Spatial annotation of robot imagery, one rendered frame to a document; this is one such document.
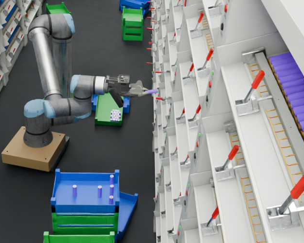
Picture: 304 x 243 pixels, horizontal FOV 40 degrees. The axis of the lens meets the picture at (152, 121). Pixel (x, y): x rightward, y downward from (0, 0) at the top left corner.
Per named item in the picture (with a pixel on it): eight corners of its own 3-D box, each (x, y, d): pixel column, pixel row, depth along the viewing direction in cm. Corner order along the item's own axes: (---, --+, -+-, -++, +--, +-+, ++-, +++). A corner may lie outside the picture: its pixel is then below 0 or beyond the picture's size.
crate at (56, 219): (52, 224, 192) (51, 212, 187) (57, 191, 208) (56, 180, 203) (117, 224, 195) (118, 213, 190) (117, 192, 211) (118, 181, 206)
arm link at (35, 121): (23, 121, 275) (21, 99, 265) (49, 118, 281) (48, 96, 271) (26, 135, 264) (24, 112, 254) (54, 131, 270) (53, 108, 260)
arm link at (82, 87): (72, 88, 212) (72, 70, 207) (97, 90, 213) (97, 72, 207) (69, 97, 204) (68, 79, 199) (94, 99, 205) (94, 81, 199)
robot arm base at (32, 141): (19, 145, 270) (18, 133, 264) (28, 128, 286) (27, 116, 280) (48, 149, 270) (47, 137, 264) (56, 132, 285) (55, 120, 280)
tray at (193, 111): (194, 173, 129) (184, 141, 121) (181, 72, 177) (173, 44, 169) (260, 160, 126) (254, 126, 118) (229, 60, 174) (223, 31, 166)
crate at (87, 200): (51, 212, 187) (50, 200, 182) (56, 180, 203) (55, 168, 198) (118, 213, 190) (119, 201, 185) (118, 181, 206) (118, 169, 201)
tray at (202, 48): (204, 123, 117) (194, 83, 109) (188, 29, 165) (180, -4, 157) (278, 107, 114) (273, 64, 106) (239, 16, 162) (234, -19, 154)
